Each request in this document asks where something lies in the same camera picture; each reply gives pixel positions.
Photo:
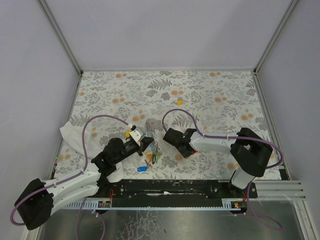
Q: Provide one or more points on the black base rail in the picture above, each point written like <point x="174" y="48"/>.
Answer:
<point x="144" y="193"/>

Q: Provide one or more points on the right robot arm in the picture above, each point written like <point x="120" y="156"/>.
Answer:
<point x="250" y="151"/>

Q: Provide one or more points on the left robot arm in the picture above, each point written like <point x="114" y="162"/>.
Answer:
<point x="42" y="198"/>

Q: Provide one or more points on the yellow tag key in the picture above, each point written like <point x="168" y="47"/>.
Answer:
<point x="127" y="134"/>
<point x="178" y="101"/>

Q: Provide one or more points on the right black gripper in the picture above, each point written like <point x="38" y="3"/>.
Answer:
<point x="173" y="139"/>

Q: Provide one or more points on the floral table mat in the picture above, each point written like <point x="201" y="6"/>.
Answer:
<point x="214" y="101"/>

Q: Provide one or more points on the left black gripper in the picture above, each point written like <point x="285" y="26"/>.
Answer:
<point x="142" y="146"/>

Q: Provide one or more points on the yellow tag key near left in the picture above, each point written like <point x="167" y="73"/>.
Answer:
<point x="127" y="134"/>

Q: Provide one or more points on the blue tag key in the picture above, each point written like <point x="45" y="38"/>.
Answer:
<point x="144" y="168"/>

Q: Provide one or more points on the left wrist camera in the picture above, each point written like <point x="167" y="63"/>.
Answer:
<point x="137" y="134"/>

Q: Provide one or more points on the yellow tag key far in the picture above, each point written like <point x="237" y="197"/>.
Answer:
<point x="178" y="101"/>

